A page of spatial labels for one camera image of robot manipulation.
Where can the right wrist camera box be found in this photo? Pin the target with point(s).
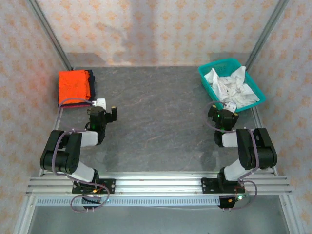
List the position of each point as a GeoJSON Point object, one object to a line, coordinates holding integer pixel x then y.
{"type": "Point", "coordinates": [230, 106]}

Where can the teal plastic basket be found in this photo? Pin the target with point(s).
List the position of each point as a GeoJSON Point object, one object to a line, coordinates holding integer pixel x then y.
{"type": "Point", "coordinates": [219, 64]}

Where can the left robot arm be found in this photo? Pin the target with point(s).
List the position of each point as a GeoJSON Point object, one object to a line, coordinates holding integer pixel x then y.
{"type": "Point", "coordinates": [61, 156]}

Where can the maroon folded t-shirt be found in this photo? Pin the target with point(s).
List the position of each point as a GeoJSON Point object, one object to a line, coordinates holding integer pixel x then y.
{"type": "Point", "coordinates": [73, 106]}

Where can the aluminium mounting rail beam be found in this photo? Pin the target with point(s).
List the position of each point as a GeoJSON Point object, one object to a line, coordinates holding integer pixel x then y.
{"type": "Point", "coordinates": [158, 185]}

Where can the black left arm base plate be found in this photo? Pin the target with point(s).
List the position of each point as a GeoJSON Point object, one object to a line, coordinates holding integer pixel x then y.
{"type": "Point", "coordinates": [109, 186]}

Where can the white t-shirt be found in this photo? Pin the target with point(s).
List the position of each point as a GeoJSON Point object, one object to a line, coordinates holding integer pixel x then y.
{"type": "Point", "coordinates": [229, 90]}

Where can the orange folded t-shirt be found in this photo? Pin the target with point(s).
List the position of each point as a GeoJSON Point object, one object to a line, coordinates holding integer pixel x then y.
{"type": "Point", "coordinates": [73, 85]}

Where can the aluminium frame post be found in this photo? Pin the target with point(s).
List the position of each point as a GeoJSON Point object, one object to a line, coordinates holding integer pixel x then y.
{"type": "Point", "coordinates": [268, 29]}
{"type": "Point", "coordinates": [48, 31]}

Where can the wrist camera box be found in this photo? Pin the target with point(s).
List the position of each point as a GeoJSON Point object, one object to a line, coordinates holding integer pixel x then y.
{"type": "Point", "coordinates": [100, 102]}
{"type": "Point", "coordinates": [230, 106]}

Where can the navy folded t-shirt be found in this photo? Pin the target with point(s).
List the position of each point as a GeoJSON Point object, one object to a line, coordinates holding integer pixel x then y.
{"type": "Point", "coordinates": [92, 83]}

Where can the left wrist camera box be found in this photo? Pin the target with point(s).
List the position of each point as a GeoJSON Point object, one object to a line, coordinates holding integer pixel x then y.
{"type": "Point", "coordinates": [100, 102]}

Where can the aluminium frame leg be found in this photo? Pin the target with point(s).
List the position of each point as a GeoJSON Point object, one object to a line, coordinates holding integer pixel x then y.
{"type": "Point", "coordinates": [292, 219]}
{"type": "Point", "coordinates": [23, 219]}

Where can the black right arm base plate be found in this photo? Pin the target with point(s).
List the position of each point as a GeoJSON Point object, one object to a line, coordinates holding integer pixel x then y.
{"type": "Point", "coordinates": [207, 186]}

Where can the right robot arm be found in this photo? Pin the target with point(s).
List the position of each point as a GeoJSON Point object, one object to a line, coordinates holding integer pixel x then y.
{"type": "Point", "coordinates": [256, 151]}

